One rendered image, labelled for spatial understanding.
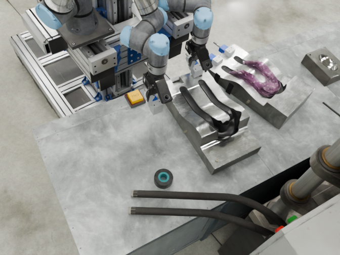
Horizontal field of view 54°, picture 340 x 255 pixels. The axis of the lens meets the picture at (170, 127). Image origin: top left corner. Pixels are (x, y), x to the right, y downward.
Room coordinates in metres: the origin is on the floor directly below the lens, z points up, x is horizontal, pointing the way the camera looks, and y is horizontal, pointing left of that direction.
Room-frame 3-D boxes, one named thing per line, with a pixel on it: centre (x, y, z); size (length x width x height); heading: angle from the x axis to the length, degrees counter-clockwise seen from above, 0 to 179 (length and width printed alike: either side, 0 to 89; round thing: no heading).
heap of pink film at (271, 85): (1.23, -0.40, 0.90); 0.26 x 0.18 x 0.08; 54
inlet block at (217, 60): (1.34, -0.15, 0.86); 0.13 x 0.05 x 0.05; 54
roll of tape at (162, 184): (0.61, -0.01, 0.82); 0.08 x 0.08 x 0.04
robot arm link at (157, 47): (0.92, 0.09, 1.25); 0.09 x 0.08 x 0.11; 68
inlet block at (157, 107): (0.93, 0.10, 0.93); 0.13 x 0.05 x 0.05; 37
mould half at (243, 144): (0.95, -0.17, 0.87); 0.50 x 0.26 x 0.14; 37
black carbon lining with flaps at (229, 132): (0.97, -0.17, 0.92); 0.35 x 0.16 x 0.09; 37
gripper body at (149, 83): (0.92, 0.09, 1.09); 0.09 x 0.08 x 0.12; 37
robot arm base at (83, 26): (1.22, 0.49, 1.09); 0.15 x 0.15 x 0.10
